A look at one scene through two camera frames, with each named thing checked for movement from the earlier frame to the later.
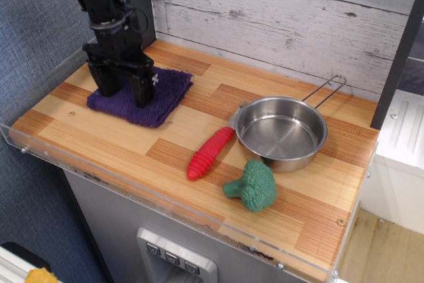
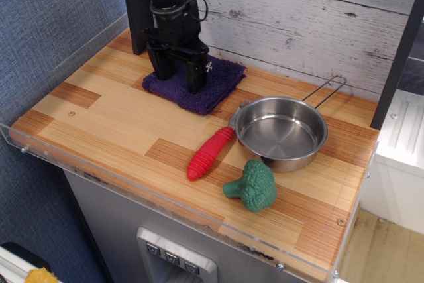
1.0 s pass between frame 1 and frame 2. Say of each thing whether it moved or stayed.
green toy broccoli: stayed
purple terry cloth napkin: moved
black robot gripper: moved
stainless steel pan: stayed
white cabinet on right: stayed
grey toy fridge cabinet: stayed
